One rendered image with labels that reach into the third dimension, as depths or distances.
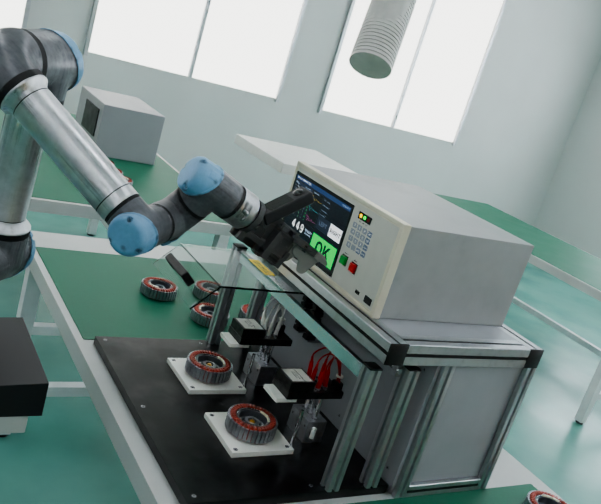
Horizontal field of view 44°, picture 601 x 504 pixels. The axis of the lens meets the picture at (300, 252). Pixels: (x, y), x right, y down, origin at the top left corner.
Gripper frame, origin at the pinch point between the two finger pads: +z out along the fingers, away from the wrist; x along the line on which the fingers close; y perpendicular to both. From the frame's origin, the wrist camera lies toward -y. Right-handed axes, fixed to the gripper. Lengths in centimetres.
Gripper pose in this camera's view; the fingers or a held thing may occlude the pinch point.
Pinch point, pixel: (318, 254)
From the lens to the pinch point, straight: 156.2
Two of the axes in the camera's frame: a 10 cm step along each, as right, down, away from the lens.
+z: 6.3, 4.8, 6.1
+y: -6.1, 7.9, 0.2
